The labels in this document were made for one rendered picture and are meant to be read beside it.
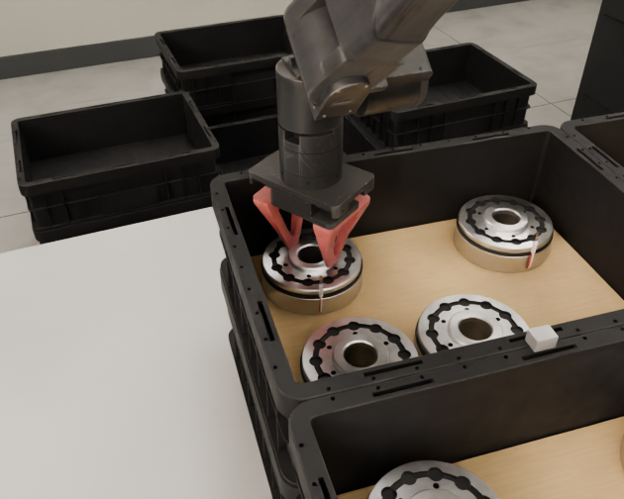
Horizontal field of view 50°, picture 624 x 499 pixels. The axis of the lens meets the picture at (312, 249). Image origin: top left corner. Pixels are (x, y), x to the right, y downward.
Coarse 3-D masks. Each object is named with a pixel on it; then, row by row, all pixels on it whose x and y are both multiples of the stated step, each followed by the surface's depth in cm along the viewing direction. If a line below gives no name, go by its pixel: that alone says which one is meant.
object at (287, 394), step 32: (544, 128) 75; (352, 160) 70; (384, 160) 71; (224, 192) 65; (224, 224) 61; (256, 288) 54; (256, 320) 51; (576, 320) 51; (608, 320) 51; (448, 352) 49; (480, 352) 49; (288, 384) 46; (320, 384) 46; (352, 384) 46; (288, 416) 47
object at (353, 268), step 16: (304, 240) 70; (272, 256) 69; (352, 256) 68; (272, 272) 66; (288, 272) 66; (304, 272) 66; (320, 272) 66; (336, 272) 66; (352, 272) 66; (288, 288) 65; (304, 288) 64; (336, 288) 65
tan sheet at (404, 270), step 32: (448, 224) 78; (256, 256) 73; (384, 256) 73; (416, 256) 73; (448, 256) 73; (576, 256) 73; (384, 288) 69; (416, 288) 69; (448, 288) 69; (480, 288) 69; (512, 288) 69; (544, 288) 69; (576, 288) 69; (608, 288) 69; (288, 320) 65; (320, 320) 65; (384, 320) 65; (416, 320) 65; (544, 320) 65; (288, 352) 62
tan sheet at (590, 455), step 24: (576, 432) 55; (600, 432) 55; (480, 456) 53; (504, 456) 53; (528, 456) 53; (552, 456) 53; (576, 456) 53; (600, 456) 53; (504, 480) 52; (528, 480) 52; (552, 480) 52; (576, 480) 52; (600, 480) 52
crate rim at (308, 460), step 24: (576, 336) 50; (600, 336) 50; (480, 360) 48; (504, 360) 48; (528, 360) 48; (552, 360) 48; (384, 384) 46; (408, 384) 46; (432, 384) 46; (456, 384) 47; (312, 408) 45; (336, 408) 45; (360, 408) 45; (288, 432) 44; (312, 432) 43; (312, 456) 42; (312, 480) 41
